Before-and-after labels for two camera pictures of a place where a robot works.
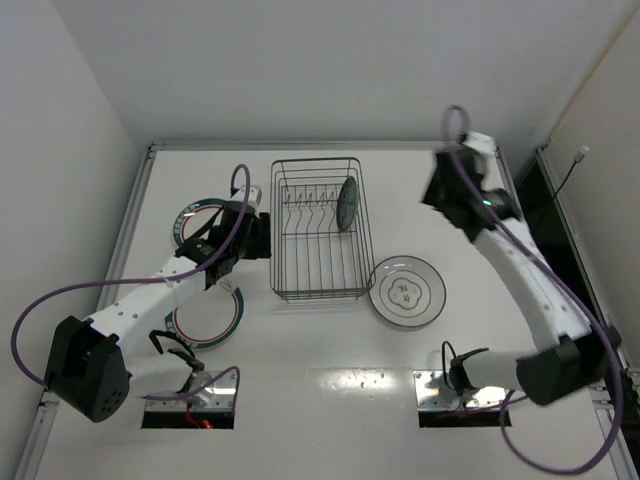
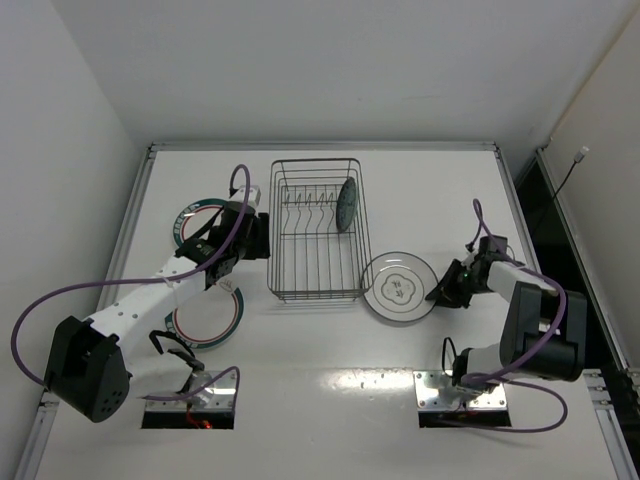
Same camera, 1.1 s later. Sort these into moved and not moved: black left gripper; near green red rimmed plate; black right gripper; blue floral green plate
Moved: black right gripper
Not moved: blue floral green plate; black left gripper; near green red rimmed plate
